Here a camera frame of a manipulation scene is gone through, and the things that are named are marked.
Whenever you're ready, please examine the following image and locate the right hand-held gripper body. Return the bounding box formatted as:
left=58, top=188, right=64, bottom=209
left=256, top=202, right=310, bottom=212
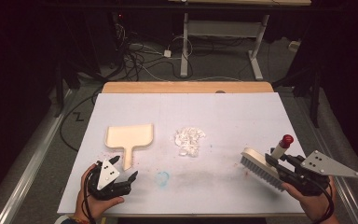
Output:
left=276, top=150, right=358, bottom=197

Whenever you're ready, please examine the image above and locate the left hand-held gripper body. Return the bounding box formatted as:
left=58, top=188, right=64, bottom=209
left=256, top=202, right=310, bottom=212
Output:
left=87, top=159, right=133, bottom=201

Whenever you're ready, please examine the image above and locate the white brush with red-capped handle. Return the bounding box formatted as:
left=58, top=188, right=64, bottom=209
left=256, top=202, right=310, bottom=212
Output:
left=240, top=133, right=295, bottom=191

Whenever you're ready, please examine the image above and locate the cream dustpan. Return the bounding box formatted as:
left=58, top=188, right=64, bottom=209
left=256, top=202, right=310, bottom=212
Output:
left=104, top=123, right=155, bottom=172

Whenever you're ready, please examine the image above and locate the pile of white scraps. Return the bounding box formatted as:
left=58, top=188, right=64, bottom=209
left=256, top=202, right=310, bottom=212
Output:
left=173, top=126, right=207, bottom=158

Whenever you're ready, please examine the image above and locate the person's left hand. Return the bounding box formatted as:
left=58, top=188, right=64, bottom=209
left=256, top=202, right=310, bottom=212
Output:
left=72, top=163, right=126, bottom=222

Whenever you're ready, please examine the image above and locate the person's right hand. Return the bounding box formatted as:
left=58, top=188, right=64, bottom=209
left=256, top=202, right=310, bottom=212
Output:
left=281, top=175, right=338, bottom=222

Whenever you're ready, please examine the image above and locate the white paper table cover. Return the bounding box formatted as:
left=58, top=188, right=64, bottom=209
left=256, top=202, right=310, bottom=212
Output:
left=57, top=91, right=308, bottom=217

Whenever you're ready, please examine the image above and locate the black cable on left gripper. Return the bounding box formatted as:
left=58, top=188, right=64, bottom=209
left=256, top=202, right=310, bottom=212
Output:
left=82, top=167, right=98, bottom=224

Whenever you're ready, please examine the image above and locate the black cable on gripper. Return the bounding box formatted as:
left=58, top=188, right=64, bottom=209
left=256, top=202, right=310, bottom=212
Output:
left=82, top=167, right=98, bottom=224
left=304, top=176, right=337, bottom=224

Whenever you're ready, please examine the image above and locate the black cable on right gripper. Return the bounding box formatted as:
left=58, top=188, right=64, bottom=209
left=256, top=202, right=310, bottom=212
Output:
left=304, top=176, right=337, bottom=224

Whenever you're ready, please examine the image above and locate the aluminium rail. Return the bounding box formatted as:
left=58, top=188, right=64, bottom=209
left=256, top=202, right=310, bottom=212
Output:
left=0, top=88, right=76, bottom=224

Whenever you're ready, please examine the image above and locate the tangle of black cables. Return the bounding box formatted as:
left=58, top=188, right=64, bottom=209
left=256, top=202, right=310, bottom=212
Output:
left=111, top=22, right=197, bottom=82

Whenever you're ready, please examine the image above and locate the white metal desk frame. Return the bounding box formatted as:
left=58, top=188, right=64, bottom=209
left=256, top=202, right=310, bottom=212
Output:
left=179, top=12, right=270, bottom=81

